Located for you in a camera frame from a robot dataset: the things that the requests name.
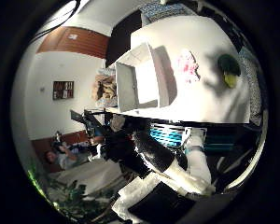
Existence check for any pink plush toy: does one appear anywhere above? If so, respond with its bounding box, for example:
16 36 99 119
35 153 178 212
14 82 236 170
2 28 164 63
176 49 202 85

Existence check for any white open box container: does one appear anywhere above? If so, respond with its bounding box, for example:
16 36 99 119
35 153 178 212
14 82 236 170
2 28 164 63
115 41 178 114

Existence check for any teal striped bin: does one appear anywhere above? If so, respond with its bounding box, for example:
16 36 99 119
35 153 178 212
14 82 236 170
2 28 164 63
148 123 185 147

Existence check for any black monitor on stand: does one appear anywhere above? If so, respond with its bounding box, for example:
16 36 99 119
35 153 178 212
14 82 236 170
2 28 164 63
69 108 107 139

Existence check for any person in grey shirt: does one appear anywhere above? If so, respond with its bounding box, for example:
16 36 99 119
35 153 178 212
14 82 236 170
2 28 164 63
44 136 96 172

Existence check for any green and yellow broccoli plush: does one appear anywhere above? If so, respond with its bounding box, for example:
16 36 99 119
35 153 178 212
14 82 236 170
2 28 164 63
217 53 242 90

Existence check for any grey patterned cushion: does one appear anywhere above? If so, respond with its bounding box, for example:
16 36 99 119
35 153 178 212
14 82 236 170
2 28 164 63
238 46 267 126

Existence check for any blue patterned rug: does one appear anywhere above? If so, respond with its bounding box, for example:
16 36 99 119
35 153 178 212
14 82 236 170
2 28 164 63
139 1 192 23

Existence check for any dark framed wall picture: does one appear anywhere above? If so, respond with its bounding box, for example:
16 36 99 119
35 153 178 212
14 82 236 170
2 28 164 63
52 80 76 101

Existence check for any black cable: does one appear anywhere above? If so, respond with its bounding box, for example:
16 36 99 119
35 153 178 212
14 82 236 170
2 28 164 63
30 0 82 42

